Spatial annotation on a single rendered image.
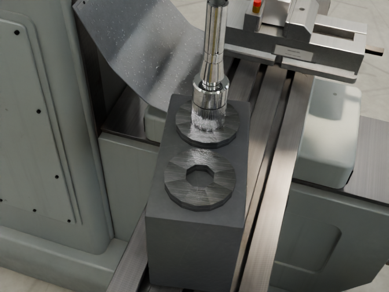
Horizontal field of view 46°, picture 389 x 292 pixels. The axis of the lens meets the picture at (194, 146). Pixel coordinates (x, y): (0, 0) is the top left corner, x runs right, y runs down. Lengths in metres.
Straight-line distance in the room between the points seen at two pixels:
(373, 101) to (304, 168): 1.50
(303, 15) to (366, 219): 0.49
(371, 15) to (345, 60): 2.15
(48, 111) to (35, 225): 0.59
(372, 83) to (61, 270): 1.82
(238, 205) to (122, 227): 0.98
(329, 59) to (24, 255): 1.17
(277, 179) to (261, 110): 0.18
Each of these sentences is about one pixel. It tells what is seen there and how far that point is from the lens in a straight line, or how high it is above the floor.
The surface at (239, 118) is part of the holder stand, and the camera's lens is 0.66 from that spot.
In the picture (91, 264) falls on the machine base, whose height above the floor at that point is 0.20.
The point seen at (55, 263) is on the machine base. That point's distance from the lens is 1.64.
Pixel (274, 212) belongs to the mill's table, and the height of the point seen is 0.93.
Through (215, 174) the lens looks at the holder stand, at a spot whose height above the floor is 1.13.
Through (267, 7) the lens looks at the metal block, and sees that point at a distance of 1.04.
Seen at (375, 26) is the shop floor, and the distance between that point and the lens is 3.10.
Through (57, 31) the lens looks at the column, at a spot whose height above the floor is 1.04.
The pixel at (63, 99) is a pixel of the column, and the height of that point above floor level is 0.86.
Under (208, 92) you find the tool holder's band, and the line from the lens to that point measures 0.57.
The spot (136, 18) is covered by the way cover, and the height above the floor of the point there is 0.97.
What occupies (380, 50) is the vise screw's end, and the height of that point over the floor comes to 0.98.
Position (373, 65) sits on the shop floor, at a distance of 2.76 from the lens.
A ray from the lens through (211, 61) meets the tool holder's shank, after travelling 0.56.
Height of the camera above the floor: 1.58
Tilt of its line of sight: 49 degrees down
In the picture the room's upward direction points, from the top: 3 degrees clockwise
